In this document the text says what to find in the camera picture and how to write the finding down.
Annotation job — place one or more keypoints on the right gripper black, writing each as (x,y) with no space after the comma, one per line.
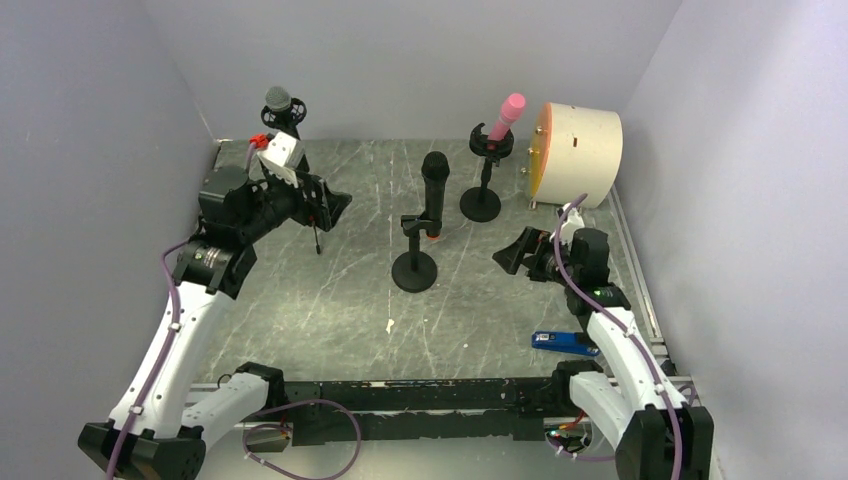
(534,241)

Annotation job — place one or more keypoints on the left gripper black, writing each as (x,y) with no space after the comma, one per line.
(327,206)

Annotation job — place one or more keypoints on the black round-base shock-mount stand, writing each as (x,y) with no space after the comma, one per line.
(480,204)

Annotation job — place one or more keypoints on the black round-base clip stand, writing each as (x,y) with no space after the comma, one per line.
(415,271)

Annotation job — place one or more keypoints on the black microphone orange end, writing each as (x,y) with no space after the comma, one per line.
(435,171)

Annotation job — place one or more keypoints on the pink microphone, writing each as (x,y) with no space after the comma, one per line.
(510,111)

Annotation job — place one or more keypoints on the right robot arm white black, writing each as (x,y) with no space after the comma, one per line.
(653,429)

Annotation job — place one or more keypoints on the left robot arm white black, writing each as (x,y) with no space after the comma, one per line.
(152,433)

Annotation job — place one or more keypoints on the black tripod microphone stand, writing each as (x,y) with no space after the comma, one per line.
(321,208)

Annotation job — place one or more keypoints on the grey-head microphone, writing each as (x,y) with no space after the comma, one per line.
(276,113)

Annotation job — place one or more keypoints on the blue black stapler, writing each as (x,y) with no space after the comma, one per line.
(575,343)

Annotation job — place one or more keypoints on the beige cylindrical drum box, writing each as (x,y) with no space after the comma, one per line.
(573,151)

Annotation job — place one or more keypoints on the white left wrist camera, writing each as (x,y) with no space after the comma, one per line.
(280,154)

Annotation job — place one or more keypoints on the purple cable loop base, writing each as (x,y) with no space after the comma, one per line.
(300,434)

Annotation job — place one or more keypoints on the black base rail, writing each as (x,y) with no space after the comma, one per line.
(519,408)

